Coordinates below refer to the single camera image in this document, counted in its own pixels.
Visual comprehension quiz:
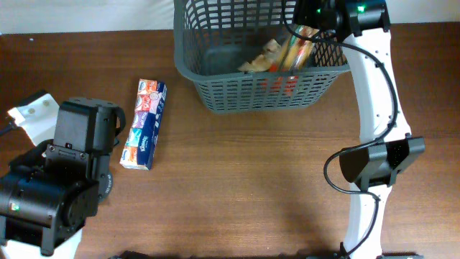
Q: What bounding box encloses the red spaghetti packet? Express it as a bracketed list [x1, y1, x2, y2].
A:
[264, 24, 321, 95]

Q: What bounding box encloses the beige brown snack pouch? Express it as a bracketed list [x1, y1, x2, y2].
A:
[238, 39, 282, 73]

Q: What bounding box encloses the Kleenex tissue multipack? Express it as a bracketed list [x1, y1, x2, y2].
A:
[119, 79, 167, 170]

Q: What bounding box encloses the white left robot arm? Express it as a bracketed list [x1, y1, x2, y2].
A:
[1, 97, 126, 258]

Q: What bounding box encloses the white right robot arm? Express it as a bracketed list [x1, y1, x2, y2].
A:
[293, 0, 426, 258]

